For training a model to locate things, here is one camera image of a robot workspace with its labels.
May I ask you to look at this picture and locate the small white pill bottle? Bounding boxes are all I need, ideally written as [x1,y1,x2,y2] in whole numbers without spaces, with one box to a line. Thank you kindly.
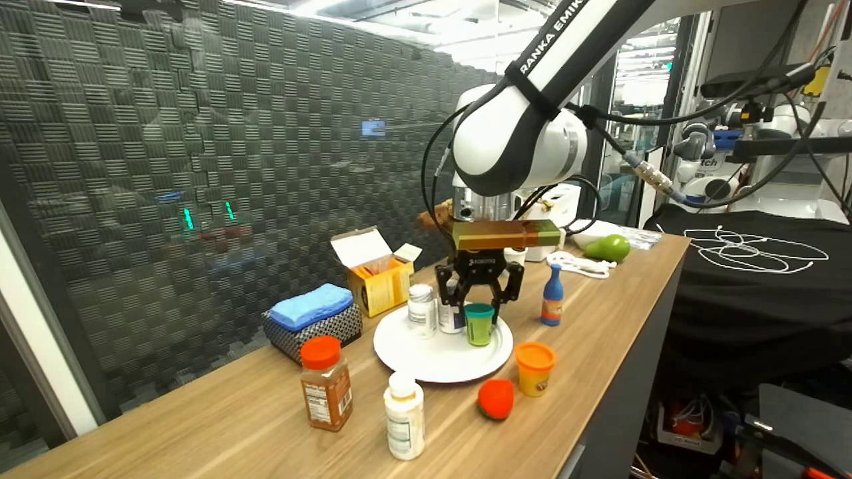
[405,282,440,335]

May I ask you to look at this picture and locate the white paper plate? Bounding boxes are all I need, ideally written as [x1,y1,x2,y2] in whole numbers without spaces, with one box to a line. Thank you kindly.
[369,299,515,386]

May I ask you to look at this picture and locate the black cloth cover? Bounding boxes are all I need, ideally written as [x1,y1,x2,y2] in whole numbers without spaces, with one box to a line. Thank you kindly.
[641,201,852,355]

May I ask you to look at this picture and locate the white bowl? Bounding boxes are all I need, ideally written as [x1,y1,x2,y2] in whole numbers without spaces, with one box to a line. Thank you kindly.
[569,218,626,248]

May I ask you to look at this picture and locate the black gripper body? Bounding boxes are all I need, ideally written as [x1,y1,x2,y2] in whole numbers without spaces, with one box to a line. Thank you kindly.
[444,249,515,289]

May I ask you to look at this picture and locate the yellow tag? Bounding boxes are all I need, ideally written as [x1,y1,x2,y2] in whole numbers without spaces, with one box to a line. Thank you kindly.
[802,64,840,101]

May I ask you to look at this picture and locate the tall white pill bottle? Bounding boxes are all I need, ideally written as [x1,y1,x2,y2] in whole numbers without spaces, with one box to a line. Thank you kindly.
[381,367,429,463]

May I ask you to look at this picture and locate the white cable bundle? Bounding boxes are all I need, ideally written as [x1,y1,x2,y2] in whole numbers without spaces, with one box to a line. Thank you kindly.
[543,249,615,282]

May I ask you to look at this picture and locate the red plush ball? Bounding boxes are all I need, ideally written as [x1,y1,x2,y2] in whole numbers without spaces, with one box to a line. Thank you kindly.
[474,375,519,422]

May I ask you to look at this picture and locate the white indoor planter with lamp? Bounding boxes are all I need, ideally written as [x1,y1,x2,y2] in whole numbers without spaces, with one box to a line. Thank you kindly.
[522,181,585,264]

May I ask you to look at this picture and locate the black hose with metal fitting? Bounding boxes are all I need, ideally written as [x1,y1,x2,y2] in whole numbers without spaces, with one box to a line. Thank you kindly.
[581,103,713,208]

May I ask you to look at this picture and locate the clear plastic sheet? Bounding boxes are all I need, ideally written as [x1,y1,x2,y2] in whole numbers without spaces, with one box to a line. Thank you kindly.
[621,222,662,253]

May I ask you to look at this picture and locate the black metal bar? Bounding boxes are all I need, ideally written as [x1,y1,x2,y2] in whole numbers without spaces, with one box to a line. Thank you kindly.
[727,133,852,164]

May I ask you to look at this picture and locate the grey monitor panel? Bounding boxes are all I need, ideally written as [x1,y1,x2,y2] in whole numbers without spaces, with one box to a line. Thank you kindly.
[709,0,806,91]

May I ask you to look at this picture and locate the green avocado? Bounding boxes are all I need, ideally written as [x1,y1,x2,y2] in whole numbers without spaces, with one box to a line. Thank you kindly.
[581,232,634,266]

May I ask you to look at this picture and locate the green tub with teal lid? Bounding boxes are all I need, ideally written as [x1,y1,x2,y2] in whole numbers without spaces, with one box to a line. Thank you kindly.
[460,299,501,349]

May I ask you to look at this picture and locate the blue cap sauce bottle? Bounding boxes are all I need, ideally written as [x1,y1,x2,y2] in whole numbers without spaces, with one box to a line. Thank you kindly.
[537,261,569,329]

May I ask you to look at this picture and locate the blue sponge cloth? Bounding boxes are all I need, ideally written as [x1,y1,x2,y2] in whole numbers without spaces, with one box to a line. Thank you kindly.
[263,282,357,335]

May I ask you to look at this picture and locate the thin white cable loops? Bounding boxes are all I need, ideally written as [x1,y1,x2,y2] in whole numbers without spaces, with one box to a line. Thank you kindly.
[681,222,831,277]

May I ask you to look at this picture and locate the open yellow cardboard box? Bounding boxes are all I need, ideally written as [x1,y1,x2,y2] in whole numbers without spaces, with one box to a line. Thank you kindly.
[326,222,426,319]

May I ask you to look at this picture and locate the grey woven basket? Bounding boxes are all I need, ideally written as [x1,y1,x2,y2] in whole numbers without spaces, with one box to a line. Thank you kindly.
[261,299,364,363]

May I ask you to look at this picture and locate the glossy wrist camera block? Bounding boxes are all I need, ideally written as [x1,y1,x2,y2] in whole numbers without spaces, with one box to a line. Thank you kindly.
[450,218,563,256]

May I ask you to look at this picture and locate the yellow tub with orange lid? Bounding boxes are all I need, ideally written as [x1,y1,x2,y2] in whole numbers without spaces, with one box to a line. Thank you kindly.
[513,341,558,398]

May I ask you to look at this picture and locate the spice jar with orange lid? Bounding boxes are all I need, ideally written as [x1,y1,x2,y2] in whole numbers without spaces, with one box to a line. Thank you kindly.
[297,333,357,434]

